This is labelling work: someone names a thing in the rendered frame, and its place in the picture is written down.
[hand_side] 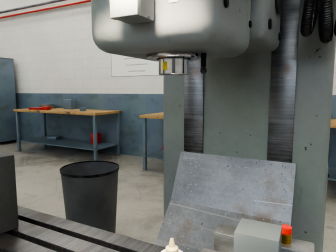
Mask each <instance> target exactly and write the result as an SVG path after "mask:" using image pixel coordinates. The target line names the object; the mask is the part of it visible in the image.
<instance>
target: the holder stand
mask: <svg viewBox="0 0 336 252"><path fill-rule="evenodd" d="M18 227H19V219H18V203H17V188H16V172H15V157H14V155H13V154H9V153H5V152H0V234H2V233H5V232H7V231H10V230H13V229H15V228H18Z"/></svg>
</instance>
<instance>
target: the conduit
mask: <svg viewBox="0 0 336 252"><path fill-rule="evenodd" d="M319 1H320V2H319ZM319 3H320V4H319ZM332 3H333V2H332V0H304V4H303V5H304V6H303V7H304V8H303V14H302V19H301V26H300V32H301V35H302V36H304V37H309V36H310V35H311V34H312V33H313V31H314V28H315V24H316V20H317V16H318V7H319V18H318V19H319V20H318V33H319V39H320V41H321V42H322V43H324V44H327V43H329V42H330V41H331V40H332V38H333V32H334V35H335V36H336V19H335V23H333V22H334V21H333V20H334V19H333V6H332V5H333V4H332ZM318 5H319V6H318ZM333 24H334V26H333Z"/></svg>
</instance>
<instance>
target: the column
mask: <svg viewBox="0 0 336 252"><path fill-rule="evenodd" d="M318 4H320V3H318ZM303 6H304V0H282V2H281V11H280V32H281V40H280V41H279V45H278V47H277V48H276V49H275V50H274V51H270V52H256V53H242V54H241V55H239V56H235V57H226V58H208V59H206V67H205V68H206V70H207V71H206V73H204V74H203V73H201V72H200V69H201V68H202V67H201V59H199V60H194V61H189V70H188V75H164V76H163V219H164V218H165V215H166V212H167V209H168V206H169V204H170V201H171V197H172V192H173V187H174V183H175V178H176V173H177V168H178V163H179V158H180V154H181V152H190V153H200V154H209V155H218V156H228V157H237V158H247V159H256V160H265V161H275V162H284V163H293V164H296V168H295V180H294V191H293V203H292V215H291V227H292V235H291V238H292V239H297V240H302V241H307V242H311V243H314V252H323V243H324V228H325V213H326V198H327V183H328V178H329V176H330V175H329V174H328V169H329V167H328V157H329V142H330V127H331V112H332V97H333V82H334V67H335V53H336V36H335V34H334V32H333V37H332V39H331V41H330V42H328V43H322V42H321V41H320V37H319V8H320V5H318V13H317V19H316V23H315V27H314V30H313V32H312V34H311V35H310V36H308V37H304V36H302V34H301V22H302V21H301V20H302V14H303V8H304V7H303Z"/></svg>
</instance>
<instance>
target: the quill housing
mask: <svg viewBox="0 0 336 252"><path fill-rule="evenodd" d="M91 27H92V38H93V41H94V43H95V44H96V46H97V47H98V48H99V49H100V50H102V51H104V52H106V53H109V54H115V55H121V56H126V57H132V58H138V59H143V60H148V59H147V58H146V55H147V54H150V53H157V52H191V53H198V54H201V53H206V59H216V58H232V57H237V56H239V55H241V54H243V53H244V51H245V50H246V49H247V47H248V45H249V41H250V28H251V27H252V21H251V0H154V20H153V21H151V22H143V23H136V24H128V23H125V22H122V21H119V20H114V19H111V18H110V0H91Z"/></svg>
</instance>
